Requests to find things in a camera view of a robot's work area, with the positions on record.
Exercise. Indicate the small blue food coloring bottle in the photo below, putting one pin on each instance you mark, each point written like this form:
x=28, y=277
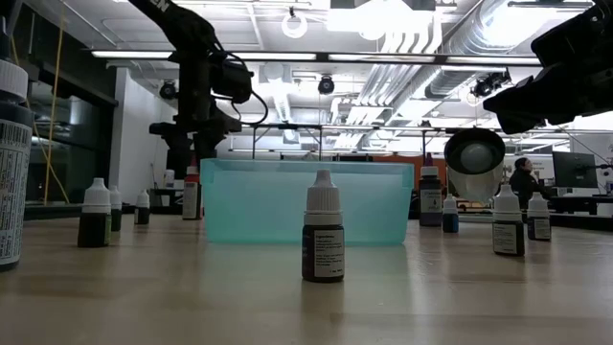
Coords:
x=450, y=221

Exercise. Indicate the person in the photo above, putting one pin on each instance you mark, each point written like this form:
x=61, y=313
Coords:
x=522, y=184

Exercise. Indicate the black ceiling camera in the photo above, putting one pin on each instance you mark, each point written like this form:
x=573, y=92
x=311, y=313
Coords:
x=326, y=86
x=168, y=91

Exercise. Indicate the black ceiling spotlight cluster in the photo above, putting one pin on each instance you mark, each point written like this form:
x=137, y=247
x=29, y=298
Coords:
x=488, y=85

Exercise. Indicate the large black food coloring bottle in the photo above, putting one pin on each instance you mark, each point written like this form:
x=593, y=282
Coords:
x=12, y=167

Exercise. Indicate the large red bottle pink cap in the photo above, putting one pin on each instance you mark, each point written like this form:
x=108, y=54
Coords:
x=191, y=201

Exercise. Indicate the black computer monitor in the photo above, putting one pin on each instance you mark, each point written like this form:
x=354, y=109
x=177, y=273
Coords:
x=574, y=170

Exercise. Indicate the silver ventilation duct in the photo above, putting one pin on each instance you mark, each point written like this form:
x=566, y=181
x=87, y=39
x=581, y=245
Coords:
x=460, y=43

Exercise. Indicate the black background frame stand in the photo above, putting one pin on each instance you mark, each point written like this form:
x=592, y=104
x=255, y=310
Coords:
x=287, y=126

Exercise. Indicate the round black white lamp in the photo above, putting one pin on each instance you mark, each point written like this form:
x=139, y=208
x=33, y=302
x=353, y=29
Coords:
x=474, y=158

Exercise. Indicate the large purple food coloring bottle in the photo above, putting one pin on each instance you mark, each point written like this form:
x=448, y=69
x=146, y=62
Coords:
x=430, y=201

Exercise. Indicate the small red food coloring bottle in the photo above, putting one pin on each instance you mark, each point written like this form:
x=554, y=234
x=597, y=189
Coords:
x=142, y=213

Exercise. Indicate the black desk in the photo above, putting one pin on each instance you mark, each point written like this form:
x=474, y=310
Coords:
x=574, y=203

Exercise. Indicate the small green food coloring bottle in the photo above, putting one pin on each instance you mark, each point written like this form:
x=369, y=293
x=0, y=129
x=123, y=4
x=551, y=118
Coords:
x=94, y=225

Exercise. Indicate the teal translucent plastic bin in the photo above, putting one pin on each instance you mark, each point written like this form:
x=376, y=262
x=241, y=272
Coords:
x=258, y=206

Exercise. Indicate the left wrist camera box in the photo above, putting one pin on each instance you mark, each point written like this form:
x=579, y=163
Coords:
x=232, y=79

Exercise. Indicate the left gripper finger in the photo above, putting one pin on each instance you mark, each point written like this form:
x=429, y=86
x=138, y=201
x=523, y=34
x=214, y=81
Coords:
x=206, y=144
x=178, y=155

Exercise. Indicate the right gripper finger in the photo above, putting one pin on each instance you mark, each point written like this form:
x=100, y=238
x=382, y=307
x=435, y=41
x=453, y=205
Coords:
x=517, y=108

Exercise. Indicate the small dark food coloring bottle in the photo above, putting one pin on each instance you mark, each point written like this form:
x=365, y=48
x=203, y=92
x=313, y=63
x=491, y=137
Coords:
x=539, y=225
x=116, y=201
x=323, y=249
x=507, y=235

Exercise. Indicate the white container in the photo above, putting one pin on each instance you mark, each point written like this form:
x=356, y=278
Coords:
x=169, y=179

